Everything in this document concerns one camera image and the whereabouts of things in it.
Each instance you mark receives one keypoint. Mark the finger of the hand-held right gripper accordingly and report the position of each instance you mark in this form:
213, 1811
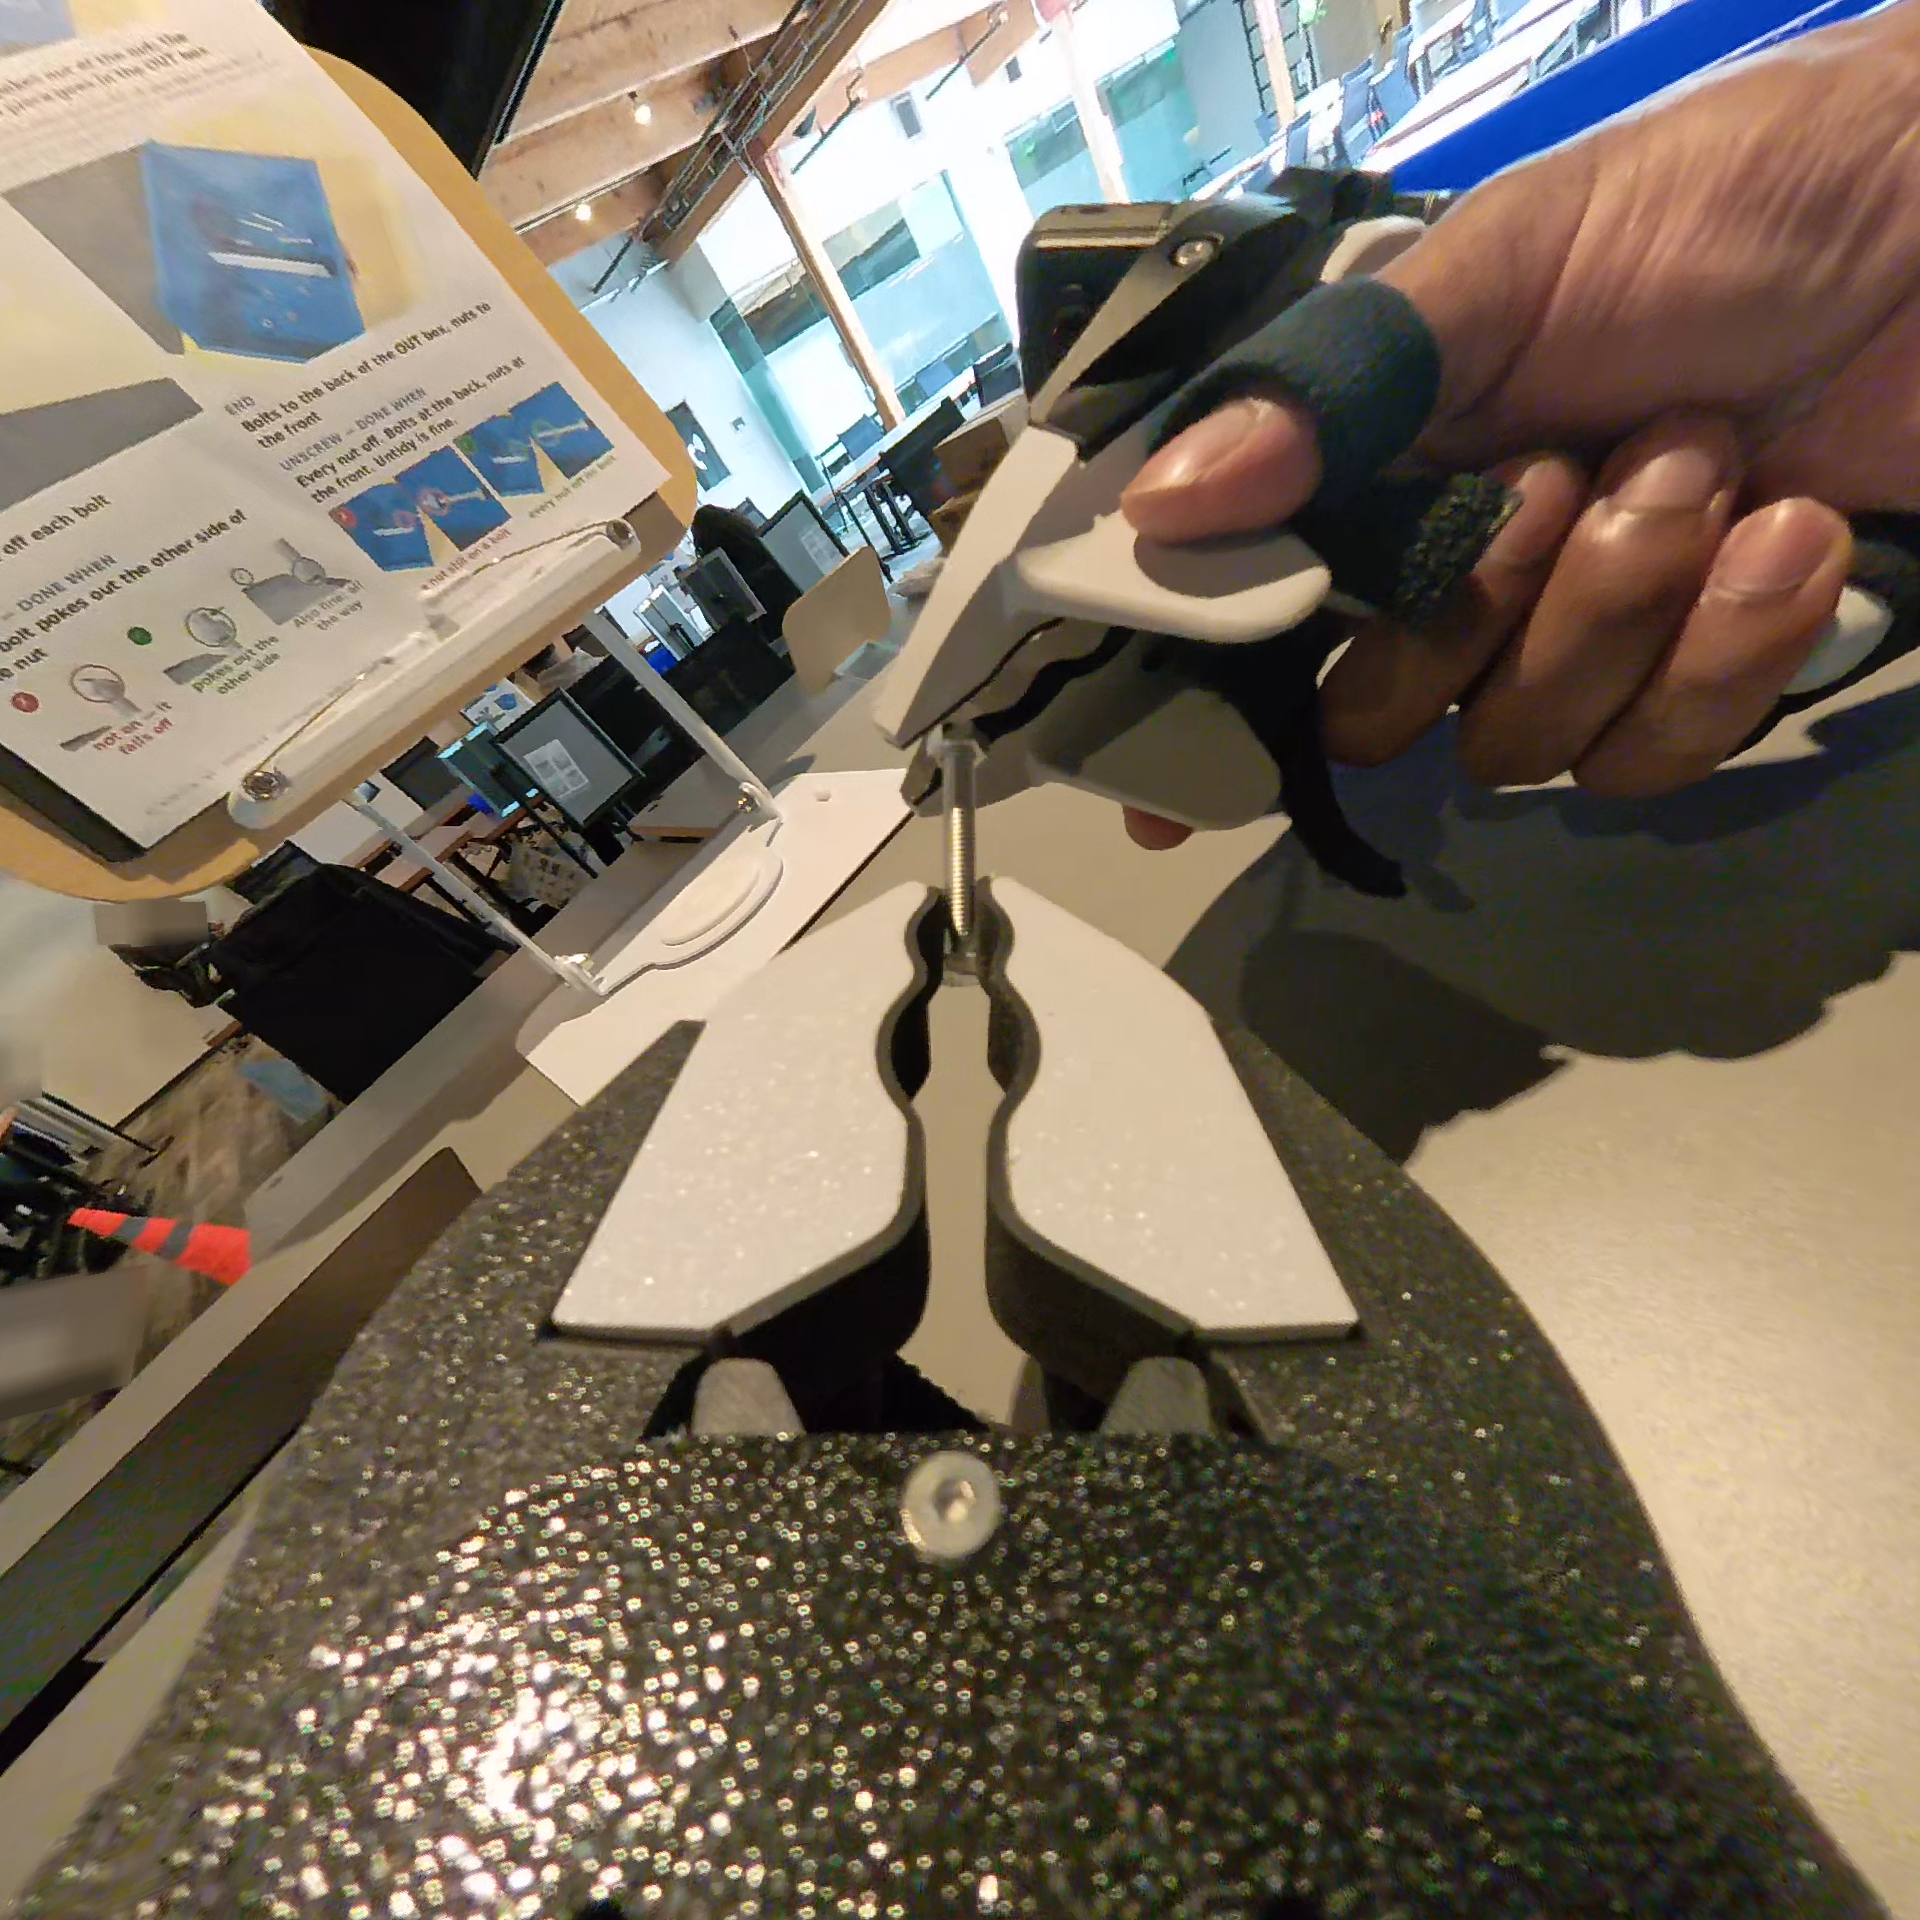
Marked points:
961, 600
1141, 735

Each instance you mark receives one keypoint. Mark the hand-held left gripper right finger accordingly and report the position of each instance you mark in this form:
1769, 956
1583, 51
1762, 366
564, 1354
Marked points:
1155, 1171

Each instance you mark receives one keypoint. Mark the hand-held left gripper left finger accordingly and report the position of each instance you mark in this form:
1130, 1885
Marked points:
751, 1171

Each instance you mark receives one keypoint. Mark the silver metal bolt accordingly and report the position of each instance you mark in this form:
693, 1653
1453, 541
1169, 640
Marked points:
956, 826

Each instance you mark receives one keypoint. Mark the person's right hand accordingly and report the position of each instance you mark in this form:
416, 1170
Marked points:
1651, 376

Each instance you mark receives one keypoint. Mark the light wooden chair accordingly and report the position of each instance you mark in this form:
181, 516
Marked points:
833, 616

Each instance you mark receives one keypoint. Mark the black computer monitor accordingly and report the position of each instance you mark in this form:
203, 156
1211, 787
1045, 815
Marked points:
795, 541
568, 757

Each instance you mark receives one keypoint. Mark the wooden clipboard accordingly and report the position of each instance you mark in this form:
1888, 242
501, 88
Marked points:
608, 376

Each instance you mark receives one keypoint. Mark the black storage box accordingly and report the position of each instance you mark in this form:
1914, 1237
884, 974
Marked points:
346, 974

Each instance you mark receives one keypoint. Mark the blue plastic bin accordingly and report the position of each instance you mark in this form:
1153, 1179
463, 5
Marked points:
1576, 128

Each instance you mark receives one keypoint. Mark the white clip bar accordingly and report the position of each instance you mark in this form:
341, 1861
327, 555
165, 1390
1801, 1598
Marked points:
451, 656

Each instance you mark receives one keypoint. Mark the printed instruction sheet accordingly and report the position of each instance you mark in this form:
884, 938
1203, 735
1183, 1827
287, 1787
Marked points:
225, 451

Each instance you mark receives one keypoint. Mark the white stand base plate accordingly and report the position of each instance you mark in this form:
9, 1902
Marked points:
839, 839

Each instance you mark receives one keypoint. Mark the clear acrylic stand bracket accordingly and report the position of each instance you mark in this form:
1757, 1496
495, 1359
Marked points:
751, 792

